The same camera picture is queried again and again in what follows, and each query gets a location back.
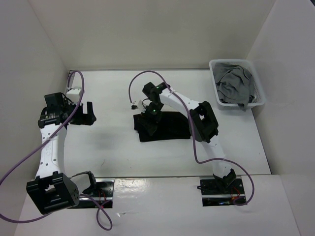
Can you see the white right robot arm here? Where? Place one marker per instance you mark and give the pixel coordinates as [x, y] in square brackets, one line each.
[203, 127]

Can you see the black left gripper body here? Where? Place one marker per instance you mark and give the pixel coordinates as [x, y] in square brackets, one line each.
[78, 117]

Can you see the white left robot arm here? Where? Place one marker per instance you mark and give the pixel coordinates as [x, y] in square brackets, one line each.
[52, 190]

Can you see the white perforated plastic basket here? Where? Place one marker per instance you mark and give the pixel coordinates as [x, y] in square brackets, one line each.
[258, 91]

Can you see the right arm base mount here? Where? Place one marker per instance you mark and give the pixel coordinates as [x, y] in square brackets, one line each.
[211, 195]

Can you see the black skirt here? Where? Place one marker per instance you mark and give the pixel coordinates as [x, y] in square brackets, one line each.
[171, 126]

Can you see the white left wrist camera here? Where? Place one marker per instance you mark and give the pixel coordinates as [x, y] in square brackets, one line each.
[75, 93]

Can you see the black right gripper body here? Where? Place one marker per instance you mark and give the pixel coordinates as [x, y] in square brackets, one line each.
[153, 112]

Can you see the grey skirt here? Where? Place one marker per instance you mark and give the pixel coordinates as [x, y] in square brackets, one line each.
[234, 84]

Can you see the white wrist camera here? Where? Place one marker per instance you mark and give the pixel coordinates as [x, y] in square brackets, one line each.
[75, 93]
[138, 105]

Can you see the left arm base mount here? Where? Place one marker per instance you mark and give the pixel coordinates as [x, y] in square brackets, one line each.
[99, 188]

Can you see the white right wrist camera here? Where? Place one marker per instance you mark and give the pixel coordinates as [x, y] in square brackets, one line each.
[138, 105]

